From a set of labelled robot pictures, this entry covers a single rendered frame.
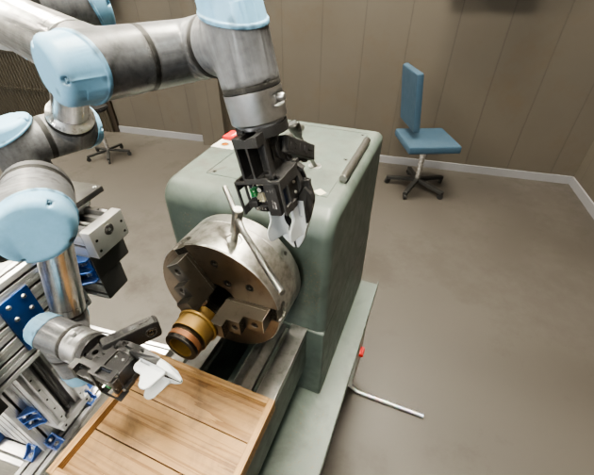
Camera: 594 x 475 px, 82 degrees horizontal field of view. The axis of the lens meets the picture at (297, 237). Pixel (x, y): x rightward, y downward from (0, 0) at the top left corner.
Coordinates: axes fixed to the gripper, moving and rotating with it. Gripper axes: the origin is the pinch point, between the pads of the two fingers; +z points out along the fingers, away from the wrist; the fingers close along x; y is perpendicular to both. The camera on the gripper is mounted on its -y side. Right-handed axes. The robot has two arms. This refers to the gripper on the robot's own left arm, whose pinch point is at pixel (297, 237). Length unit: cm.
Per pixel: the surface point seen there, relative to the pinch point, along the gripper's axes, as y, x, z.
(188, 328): 10.1, -23.9, 17.0
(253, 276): -1.7, -13.3, 11.8
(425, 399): -62, 14, 140
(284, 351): -7.8, -16.9, 44.1
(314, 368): -17, -15, 63
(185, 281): 2.6, -28.0, 11.4
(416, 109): -267, -13, 54
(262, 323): 2.2, -11.8, 21.3
